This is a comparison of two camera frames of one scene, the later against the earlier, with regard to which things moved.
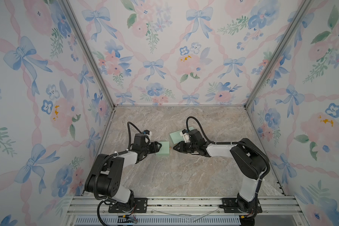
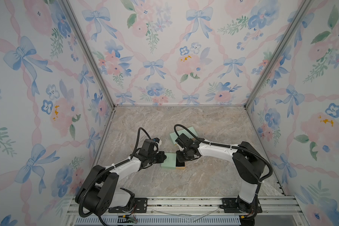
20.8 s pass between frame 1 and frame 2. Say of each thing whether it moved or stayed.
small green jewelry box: moved
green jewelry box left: stayed
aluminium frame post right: stayed
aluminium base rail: stayed
